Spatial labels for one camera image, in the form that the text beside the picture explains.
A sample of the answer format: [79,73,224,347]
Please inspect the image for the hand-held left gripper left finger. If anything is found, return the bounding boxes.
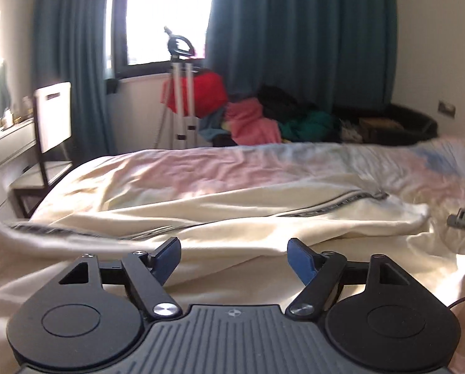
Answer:
[56,237,182,320]

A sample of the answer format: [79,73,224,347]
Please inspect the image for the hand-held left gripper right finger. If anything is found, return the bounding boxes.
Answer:
[285,237,411,317]

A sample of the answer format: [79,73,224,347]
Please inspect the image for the cream pants with black stripes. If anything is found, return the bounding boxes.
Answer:
[0,189,432,266]

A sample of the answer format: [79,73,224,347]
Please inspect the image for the bed with pastel sheet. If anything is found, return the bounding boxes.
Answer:
[0,136,465,374]

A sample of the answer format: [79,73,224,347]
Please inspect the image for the black sofa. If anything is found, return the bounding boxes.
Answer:
[332,103,439,145]

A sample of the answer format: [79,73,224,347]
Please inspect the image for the cardboard box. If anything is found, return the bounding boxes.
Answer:
[359,117,405,132]

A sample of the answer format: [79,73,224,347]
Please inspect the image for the green cloth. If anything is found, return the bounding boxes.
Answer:
[279,110,336,143]

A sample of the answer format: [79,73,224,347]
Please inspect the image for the blue cloth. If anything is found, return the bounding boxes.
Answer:
[198,110,227,139]

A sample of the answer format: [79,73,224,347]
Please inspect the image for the white patterned cloth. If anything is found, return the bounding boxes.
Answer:
[339,122,363,143]

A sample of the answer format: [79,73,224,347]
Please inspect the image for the pink cloth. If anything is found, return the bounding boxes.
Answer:
[224,99,282,146]

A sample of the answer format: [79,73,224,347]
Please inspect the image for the black cloth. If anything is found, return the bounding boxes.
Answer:
[256,85,315,119]

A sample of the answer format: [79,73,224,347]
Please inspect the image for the white-backed chair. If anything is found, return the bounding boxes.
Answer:
[10,82,77,219]

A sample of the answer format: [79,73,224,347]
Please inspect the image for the white dressing table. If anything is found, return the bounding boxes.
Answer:
[0,119,38,221]

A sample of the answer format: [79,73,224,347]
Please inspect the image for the group of cosmetic bottles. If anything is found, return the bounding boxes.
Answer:
[0,97,34,130]

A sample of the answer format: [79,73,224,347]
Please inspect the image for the wide teal curtain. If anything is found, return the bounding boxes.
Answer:
[205,0,399,113]

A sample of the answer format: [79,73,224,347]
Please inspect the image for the narrow teal curtain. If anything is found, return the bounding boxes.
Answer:
[32,0,118,168]

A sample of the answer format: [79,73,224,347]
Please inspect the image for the black-framed window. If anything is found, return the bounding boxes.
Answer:
[107,0,218,79]

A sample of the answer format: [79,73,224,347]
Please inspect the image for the wall socket plate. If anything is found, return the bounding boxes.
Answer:
[437,100,458,118]

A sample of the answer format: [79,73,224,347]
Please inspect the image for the silver camera tripod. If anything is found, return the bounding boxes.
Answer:
[155,26,200,151]

